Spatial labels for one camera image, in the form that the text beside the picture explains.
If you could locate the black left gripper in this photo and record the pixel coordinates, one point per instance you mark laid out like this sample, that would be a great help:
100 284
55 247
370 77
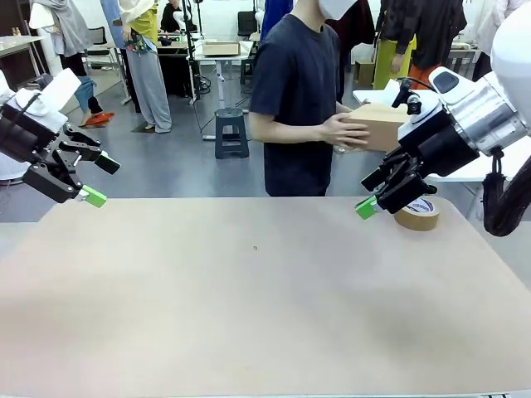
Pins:
25 137

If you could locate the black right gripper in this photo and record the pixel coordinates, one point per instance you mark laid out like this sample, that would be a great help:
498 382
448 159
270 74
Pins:
444 149

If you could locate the brown cardboard box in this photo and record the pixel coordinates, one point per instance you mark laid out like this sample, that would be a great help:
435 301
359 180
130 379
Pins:
381 128

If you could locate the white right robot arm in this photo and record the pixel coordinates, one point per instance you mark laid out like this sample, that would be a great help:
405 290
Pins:
485 116

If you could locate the person's right forearm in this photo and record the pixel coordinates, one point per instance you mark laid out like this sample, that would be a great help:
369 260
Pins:
290 132

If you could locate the person's right hand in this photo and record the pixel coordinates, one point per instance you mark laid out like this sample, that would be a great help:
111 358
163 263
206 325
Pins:
344 132

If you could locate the small black object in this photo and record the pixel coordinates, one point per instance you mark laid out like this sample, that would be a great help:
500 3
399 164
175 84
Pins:
432 190

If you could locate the brown packing tape roll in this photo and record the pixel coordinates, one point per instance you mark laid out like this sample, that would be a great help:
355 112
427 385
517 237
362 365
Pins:
419 224

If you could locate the orange shoes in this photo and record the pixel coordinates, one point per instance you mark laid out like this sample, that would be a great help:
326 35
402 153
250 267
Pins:
97 119

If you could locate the white table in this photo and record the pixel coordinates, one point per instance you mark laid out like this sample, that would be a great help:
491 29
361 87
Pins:
375 96

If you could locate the person in grey trousers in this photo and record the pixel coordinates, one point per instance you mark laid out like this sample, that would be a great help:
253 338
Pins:
149 91

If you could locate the small cardboard box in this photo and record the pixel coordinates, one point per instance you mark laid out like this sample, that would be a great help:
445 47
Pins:
365 74

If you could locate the person in yellow apron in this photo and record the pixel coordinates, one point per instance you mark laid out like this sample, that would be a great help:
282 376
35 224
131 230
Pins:
388 62

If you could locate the black background table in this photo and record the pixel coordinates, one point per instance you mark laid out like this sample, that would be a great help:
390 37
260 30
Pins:
174 70

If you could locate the grey side table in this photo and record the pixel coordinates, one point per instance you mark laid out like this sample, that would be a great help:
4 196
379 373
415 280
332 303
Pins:
16 43

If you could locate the person in navy T-shirt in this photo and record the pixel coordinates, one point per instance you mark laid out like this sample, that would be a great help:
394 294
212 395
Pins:
294 83

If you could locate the person in grey coat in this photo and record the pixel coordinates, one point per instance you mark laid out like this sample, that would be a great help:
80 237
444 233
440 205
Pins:
70 25

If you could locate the person in orange trousers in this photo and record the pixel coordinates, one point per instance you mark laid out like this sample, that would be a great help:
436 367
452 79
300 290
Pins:
439 33

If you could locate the black light stand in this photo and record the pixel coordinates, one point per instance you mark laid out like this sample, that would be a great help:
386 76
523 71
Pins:
191 62

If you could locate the person in dark red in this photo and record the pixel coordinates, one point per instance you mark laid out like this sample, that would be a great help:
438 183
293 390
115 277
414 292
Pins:
357 29

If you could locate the black step stool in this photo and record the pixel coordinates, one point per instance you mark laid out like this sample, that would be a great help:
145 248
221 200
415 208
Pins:
231 114

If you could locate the seated person black top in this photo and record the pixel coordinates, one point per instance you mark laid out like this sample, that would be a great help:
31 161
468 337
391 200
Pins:
170 18

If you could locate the white standing desk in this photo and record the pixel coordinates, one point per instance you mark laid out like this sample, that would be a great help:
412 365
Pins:
220 60

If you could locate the person in white shirt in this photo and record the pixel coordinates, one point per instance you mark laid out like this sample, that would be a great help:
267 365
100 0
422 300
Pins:
489 25

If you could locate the white face mask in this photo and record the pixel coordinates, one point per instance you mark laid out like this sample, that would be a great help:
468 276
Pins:
336 8

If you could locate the shallow cardboard tray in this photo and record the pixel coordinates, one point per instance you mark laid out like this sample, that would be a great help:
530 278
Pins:
220 49

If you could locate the blue hanging garment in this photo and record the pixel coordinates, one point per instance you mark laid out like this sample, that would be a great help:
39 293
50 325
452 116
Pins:
276 16

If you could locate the black office chair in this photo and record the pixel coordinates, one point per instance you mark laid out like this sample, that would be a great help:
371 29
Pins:
248 22

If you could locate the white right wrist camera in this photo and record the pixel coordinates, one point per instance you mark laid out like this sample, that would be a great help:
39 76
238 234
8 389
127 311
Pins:
423 118

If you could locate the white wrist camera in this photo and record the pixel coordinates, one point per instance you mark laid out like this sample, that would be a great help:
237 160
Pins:
62 89
423 118

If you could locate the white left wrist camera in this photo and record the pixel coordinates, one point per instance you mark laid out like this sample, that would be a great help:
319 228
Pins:
62 89

